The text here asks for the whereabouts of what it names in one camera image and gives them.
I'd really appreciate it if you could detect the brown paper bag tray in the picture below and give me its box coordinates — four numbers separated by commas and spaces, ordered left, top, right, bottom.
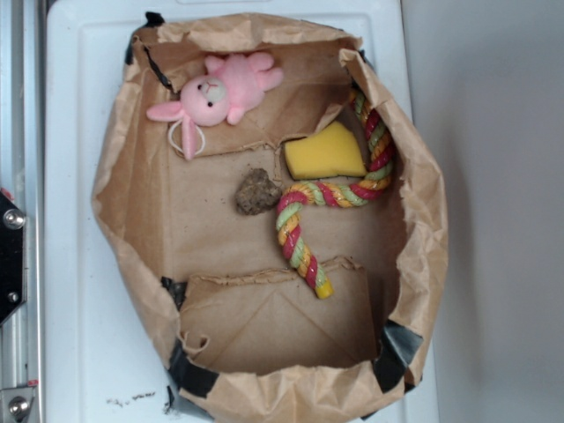
93, 13, 448, 422

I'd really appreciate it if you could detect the brown rock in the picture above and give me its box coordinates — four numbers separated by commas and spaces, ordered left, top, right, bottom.
235, 168, 282, 215

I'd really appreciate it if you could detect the aluminium frame rail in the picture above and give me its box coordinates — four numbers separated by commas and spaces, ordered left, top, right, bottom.
1, 1, 49, 422

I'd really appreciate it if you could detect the black metal bracket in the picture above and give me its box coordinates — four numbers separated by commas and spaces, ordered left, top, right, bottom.
0, 188, 26, 325

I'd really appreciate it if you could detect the yellow sponge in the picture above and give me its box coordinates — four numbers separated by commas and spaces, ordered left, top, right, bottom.
284, 122, 367, 180

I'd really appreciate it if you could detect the white plastic tray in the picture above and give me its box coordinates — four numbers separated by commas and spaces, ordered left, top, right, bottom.
41, 1, 411, 422

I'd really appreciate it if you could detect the pink plush bunny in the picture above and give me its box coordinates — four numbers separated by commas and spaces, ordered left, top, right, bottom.
146, 52, 284, 160

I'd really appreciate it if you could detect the multicolour twisted rope toy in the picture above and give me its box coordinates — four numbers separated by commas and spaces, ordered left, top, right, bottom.
276, 88, 396, 300

